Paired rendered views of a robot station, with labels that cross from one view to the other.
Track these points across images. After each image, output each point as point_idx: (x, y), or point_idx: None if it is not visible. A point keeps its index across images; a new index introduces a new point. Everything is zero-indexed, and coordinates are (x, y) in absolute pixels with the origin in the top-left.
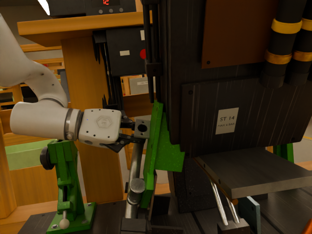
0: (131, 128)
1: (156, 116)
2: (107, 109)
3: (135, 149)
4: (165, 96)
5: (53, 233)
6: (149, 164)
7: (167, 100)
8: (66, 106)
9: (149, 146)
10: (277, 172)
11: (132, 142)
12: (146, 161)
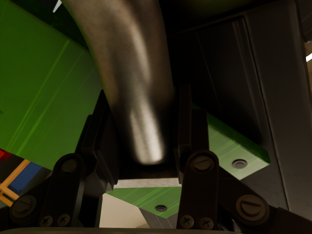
0: (179, 159)
1: (142, 202)
2: None
3: (69, 13)
4: (174, 217)
5: None
6: (5, 150)
7: (155, 219)
8: None
9: (71, 136)
10: None
11: (75, 150)
12: (11, 80)
